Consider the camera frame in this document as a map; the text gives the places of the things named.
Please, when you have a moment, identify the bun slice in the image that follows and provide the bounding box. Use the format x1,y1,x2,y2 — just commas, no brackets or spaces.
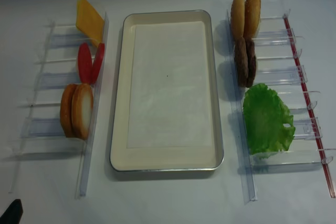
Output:
71,83,93,140
60,83,77,138

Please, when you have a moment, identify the bun half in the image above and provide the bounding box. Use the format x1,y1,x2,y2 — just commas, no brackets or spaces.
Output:
230,0,245,40
243,0,261,39

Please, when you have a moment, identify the green lettuce leaf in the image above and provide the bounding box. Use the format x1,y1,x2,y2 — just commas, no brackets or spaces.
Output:
243,83,296,155

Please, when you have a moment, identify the cream metal tray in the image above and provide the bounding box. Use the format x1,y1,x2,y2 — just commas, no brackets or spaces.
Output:
110,10,224,172

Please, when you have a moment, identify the yellow cheese slice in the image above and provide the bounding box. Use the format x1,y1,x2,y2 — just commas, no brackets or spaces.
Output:
76,0,104,47

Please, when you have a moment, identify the clear acrylic rack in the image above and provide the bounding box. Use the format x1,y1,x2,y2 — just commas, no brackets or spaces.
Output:
7,21,106,198
225,0,335,201

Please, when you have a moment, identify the left red tomato slice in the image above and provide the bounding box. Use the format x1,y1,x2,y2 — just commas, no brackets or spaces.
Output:
77,42,92,84

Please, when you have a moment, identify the white paper tray liner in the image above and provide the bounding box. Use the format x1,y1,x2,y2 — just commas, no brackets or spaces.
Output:
128,22,212,148

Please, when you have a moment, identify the right brown meat patty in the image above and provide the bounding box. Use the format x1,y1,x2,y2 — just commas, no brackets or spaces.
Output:
245,39,257,88

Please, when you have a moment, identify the left clear acrylic rack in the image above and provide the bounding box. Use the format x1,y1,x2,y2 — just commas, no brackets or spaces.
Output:
7,21,106,198

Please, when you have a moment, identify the left top bun half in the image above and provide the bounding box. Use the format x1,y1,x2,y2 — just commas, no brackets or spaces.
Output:
230,0,245,40

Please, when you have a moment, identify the red tomato slice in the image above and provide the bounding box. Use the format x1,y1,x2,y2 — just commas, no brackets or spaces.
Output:
77,42,92,84
90,43,105,84

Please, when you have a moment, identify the right top bun half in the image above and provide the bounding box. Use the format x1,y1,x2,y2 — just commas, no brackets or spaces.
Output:
243,0,261,39

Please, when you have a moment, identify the right red tomato slice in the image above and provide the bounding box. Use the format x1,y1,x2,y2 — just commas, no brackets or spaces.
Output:
90,43,105,84

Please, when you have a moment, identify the right clear acrylic rack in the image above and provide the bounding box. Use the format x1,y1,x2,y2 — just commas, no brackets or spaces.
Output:
225,0,335,201

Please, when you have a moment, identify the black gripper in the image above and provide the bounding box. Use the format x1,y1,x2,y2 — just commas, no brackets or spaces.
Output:
0,199,23,224

